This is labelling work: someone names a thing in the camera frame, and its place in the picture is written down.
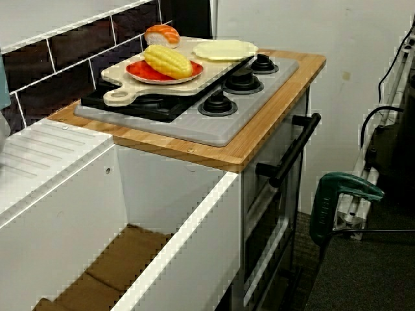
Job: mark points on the yellow corn cob toy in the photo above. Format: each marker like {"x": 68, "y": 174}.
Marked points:
{"x": 168, "y": 61}

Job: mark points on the salmon sushi toy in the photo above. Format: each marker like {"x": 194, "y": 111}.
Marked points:
{"x": 162, "y": 34}

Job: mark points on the grey toy stove top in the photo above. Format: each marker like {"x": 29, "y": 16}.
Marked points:
{"x": 201, "y": 129}

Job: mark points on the black stove knob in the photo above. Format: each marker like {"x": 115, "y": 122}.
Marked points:
{"x": 217, "y": 103}
{"x": 243, "y": 81}
{"x": 264, "y": 64}

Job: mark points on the wooden countertop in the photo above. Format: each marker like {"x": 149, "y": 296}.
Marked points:
{"x": 259, "y": 136}

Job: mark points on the black burner grate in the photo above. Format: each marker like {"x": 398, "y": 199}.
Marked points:
{"x": 155, "y": 110}

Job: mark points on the toy oven door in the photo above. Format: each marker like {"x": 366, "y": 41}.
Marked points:
{"x": 269, "y": 226}

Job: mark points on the cream flower-shaped plate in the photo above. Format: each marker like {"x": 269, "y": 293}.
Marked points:
{"x": 223, "y": 50}

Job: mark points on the red round plate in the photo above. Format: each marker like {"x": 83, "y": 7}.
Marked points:
{"x": 137, "y": 72}

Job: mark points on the brown pad in sink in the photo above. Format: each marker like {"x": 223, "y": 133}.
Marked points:
{"x": 129, "y": 256}

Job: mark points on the green clamp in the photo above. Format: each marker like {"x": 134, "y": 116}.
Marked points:
{"x": 324, "y": 207}

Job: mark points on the white toy sink unit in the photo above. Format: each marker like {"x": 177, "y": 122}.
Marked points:
{"x": 65, "y": 201}

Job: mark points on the black box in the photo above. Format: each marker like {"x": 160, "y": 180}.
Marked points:
{"x": 395, "y": 155}

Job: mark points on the teal box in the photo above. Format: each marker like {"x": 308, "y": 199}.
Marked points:
{"x": 3, "y": 84}

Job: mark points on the aluminium frame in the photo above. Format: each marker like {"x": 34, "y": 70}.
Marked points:
{"x": 353, "y": 207}

